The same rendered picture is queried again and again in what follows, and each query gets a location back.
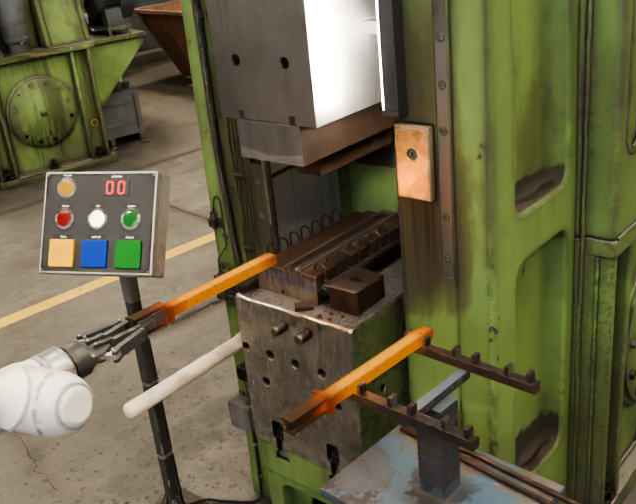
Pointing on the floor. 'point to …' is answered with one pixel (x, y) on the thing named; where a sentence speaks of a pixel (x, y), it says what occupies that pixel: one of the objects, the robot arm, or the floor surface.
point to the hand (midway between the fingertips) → (148, 319)
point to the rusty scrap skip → (168, 32)
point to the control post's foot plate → (179, 498)
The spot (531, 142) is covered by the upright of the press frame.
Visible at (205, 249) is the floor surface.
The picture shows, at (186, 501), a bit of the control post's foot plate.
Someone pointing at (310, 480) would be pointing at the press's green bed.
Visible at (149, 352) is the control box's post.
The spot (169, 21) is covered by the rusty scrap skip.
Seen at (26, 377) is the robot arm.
